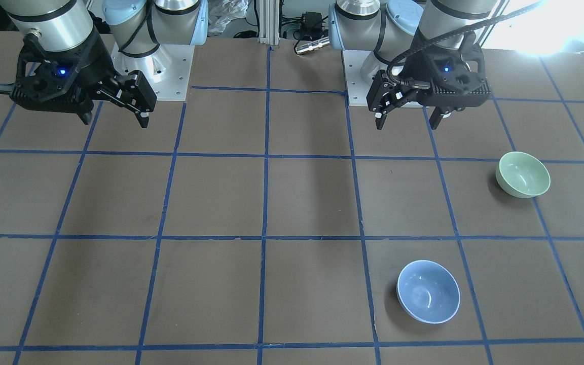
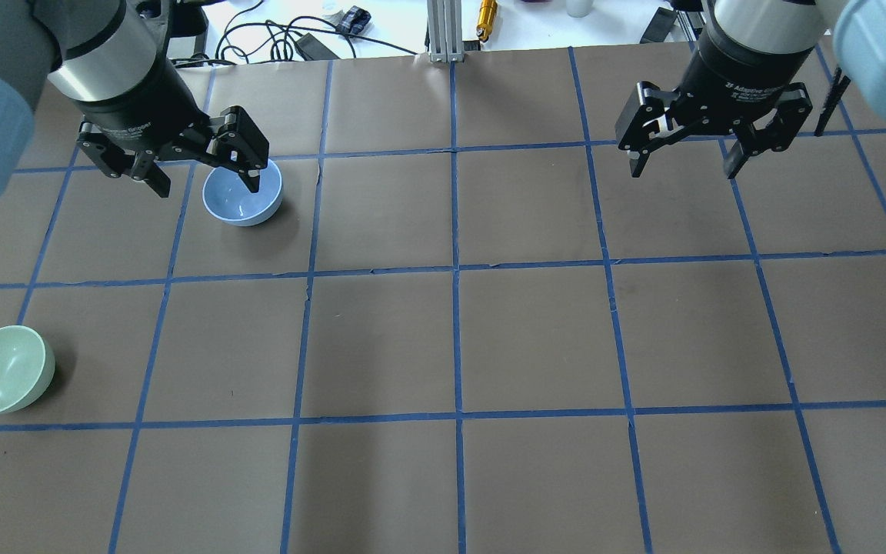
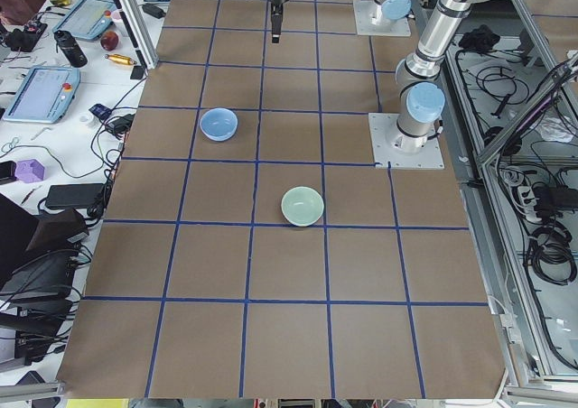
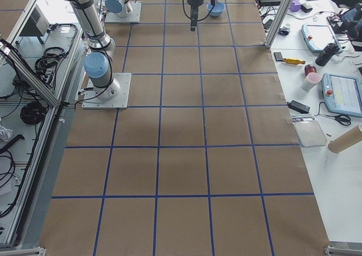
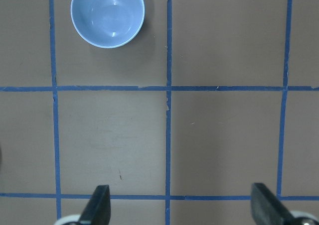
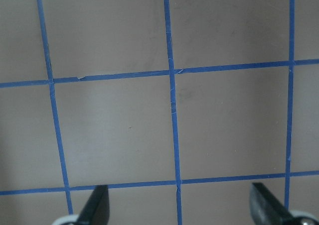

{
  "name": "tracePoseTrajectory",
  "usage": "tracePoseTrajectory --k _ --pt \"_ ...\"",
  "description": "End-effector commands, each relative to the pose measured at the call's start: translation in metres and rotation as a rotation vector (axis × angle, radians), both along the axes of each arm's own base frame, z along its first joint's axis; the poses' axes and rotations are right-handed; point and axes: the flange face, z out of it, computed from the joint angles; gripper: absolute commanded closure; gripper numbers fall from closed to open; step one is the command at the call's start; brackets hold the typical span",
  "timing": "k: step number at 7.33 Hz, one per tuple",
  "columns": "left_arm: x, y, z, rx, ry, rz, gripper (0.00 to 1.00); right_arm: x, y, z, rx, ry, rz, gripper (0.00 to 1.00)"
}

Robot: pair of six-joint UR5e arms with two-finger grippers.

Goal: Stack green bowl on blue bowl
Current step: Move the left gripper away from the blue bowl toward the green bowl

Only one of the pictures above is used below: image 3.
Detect red apple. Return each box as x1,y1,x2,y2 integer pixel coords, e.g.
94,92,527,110
100,31,119,51

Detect green ceramic bowl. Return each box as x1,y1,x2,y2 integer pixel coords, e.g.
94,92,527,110
281,186,324,227

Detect blue ceramic bowl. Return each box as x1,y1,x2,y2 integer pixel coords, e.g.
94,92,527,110
200,107,238,142

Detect blue teach pendant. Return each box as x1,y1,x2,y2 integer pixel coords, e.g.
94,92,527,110
2,66,80,124
55,0,117,41

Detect far blue teach pendant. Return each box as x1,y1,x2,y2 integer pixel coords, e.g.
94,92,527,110
55,0,117,41

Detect black power adapter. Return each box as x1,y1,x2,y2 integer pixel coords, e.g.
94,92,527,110
44,183,104,210

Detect white pink-lidded cup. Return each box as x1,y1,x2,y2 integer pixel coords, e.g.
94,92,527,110
110,9,126,35

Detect black water bottle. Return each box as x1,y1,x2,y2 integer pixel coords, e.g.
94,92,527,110
54,30,88,68

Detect purple plastic box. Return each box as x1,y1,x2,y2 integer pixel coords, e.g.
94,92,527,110
14,159,45,183

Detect yellow cylindrical tool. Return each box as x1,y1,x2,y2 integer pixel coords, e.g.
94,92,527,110
105,54,136,66

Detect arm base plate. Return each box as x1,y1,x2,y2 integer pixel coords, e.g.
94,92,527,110
353,0,411,37
368,113,444,170

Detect aluminium frame post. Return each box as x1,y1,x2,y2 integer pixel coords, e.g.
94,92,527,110
113,0,159,70

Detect near blue teach pendant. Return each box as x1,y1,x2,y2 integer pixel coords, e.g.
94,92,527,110
2,66,80,124

